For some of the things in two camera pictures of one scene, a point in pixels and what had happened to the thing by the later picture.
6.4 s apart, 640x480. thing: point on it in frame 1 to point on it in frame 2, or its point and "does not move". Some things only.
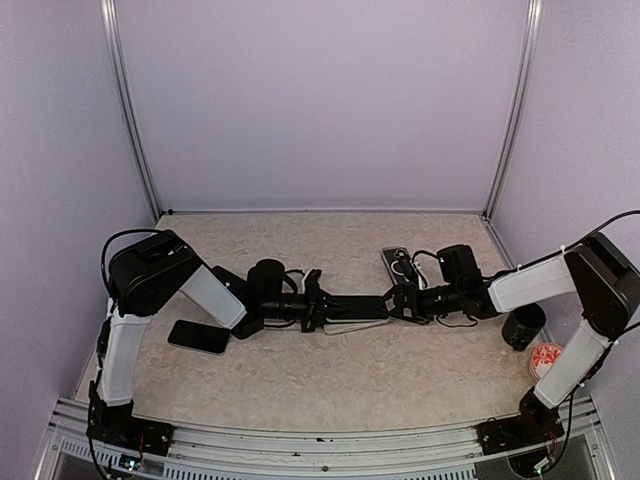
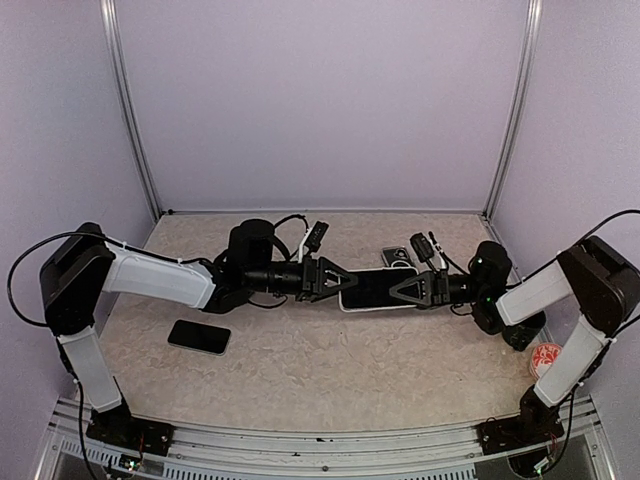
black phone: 356,307 to 373,289
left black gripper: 316,313 to 314,279
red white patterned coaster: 542,356 does not move
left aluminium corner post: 109,15 does not move
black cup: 523,326 does not move
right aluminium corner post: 525,76 does not move
